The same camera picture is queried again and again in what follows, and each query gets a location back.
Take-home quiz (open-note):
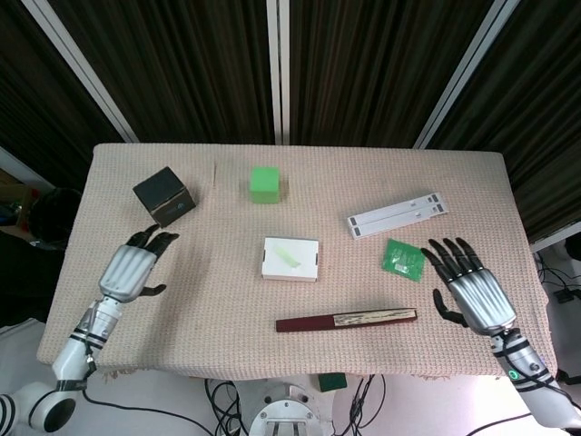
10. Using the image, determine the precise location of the black floor cable bundle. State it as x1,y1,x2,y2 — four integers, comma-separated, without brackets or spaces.
347,374,388,436
203,379,249,436

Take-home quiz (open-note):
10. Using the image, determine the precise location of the white partition post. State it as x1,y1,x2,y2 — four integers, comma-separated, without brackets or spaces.
412,0,521,149
26,0,140,143
266,0,291,146

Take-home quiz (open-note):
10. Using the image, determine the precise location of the green plastic packet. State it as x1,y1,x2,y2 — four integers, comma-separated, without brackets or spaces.
379,238,428,283

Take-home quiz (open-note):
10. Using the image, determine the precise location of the pink woven tablecloth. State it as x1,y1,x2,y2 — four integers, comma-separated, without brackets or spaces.
35,144,560,391

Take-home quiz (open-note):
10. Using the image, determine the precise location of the round silver robot base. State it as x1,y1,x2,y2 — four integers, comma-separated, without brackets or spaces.
248,381,335,436

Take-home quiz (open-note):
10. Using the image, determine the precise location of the green foam cube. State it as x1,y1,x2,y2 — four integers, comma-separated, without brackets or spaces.
250,166,281,204

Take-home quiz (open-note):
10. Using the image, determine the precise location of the maroon folding fan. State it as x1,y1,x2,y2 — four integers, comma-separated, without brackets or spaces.
275,307,419,334

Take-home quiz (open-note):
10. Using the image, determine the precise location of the flat white cardboard box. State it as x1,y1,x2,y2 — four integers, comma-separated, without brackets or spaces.
261,235,320,282

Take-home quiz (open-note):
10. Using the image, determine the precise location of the black round bag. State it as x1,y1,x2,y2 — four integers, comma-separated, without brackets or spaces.
29,187,84,251

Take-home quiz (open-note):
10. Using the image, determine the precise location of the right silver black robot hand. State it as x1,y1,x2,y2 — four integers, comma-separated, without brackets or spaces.
419,237,517,337

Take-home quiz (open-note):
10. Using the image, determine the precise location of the black cube box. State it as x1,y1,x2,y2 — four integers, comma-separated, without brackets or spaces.
132,166,198,228

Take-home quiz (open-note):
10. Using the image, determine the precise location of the dark pleated curtain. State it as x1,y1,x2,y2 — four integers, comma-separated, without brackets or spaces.
430,0,581,242
290,0,496,147
49,0,276,144
0,0,126,183

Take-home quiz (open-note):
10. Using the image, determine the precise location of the pale green translucent object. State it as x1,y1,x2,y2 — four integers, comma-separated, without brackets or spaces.
271,243,302,269

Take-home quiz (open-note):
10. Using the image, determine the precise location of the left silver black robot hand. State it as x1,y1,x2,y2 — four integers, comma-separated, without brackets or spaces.
98,225,181,304

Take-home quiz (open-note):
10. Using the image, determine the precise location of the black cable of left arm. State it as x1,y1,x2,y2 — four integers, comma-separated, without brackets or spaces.
80,388,219,436

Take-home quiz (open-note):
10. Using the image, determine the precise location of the dark green block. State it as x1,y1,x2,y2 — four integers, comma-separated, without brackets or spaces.
317,372,348,392

